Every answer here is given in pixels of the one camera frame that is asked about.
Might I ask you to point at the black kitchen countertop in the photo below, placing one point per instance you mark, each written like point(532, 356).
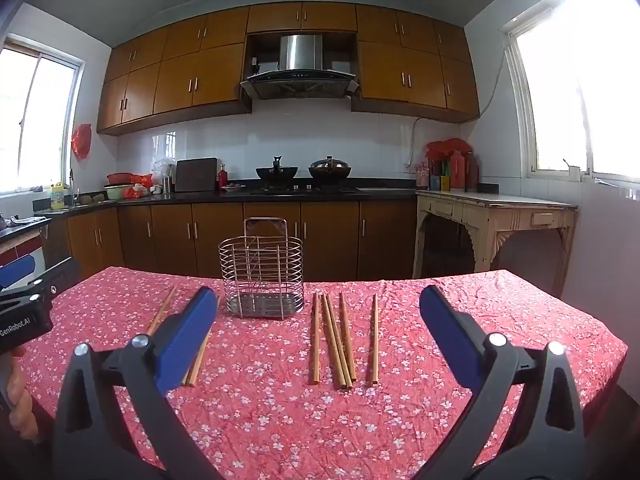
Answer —
point(200, 196)

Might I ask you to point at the steel cup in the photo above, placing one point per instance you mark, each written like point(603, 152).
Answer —
point(168, 185)

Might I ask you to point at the large red bag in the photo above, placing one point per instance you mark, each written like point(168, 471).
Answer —
point(447, 147)

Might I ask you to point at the steel range hood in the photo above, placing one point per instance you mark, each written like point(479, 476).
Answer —
point(299, 65)

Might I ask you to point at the person's left hand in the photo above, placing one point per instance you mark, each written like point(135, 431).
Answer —
point(22, 400)

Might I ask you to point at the white plastic bag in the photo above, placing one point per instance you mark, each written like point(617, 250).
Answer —
point(162, 167)

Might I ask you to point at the wooden chopstick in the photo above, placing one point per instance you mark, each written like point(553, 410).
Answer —
point(339, 344)
point(348, 342)
point(374, 340)
point(333, 342)
point(187, 380)
point(162, 310)
point(202, 355)
point(315, 340)

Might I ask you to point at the brown base cabinets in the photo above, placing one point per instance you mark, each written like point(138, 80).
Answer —
point(270, 240)

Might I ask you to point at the small plate with food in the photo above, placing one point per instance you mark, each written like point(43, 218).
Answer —
point(233, 188)

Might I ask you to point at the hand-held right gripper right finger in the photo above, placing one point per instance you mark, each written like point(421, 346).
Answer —
point(450, 335)

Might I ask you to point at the red floral tablecloth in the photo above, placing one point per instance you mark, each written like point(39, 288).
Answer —
point(280, 410)

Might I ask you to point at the yellow detergent bottle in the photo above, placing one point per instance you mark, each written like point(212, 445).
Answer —
point(57, 199)

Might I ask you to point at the black gas stove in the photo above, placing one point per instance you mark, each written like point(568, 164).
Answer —
point(305, 190)

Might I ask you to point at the black wok with lid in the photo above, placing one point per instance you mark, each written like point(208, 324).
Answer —
point(329, 170)

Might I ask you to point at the cream wooden side table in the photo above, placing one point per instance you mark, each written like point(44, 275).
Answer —
point(500, 212)

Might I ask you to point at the brown wall cabinets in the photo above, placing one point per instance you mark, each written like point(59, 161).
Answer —
point(175, 80)

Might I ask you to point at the dark cutting board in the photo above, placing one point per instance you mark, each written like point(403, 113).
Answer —
point(196, 175)

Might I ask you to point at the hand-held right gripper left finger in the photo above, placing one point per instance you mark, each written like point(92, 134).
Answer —
point(186, 340)

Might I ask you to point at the colourful small boxes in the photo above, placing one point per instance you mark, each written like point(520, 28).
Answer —
point(440, 182)

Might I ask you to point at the hanging red plastic bag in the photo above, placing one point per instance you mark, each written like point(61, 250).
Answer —
point(81, 141)

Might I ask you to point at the kitchen faucet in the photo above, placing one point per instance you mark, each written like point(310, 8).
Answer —
point(73, 185)

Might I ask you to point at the green basin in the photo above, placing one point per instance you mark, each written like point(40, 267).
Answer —
point(116, 192)

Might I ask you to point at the dark red bottles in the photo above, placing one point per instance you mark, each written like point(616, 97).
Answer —
point(462, 172)

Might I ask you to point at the red bottle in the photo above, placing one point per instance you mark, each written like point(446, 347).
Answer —
point(223, 177)

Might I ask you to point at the large bright window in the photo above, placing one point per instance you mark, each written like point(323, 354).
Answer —
point(575, 75)

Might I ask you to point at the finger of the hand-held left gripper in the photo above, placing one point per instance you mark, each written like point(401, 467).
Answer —
point(17, 270)
point(57, 277)

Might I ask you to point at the red basin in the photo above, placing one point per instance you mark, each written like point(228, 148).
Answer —
point(119, 178)

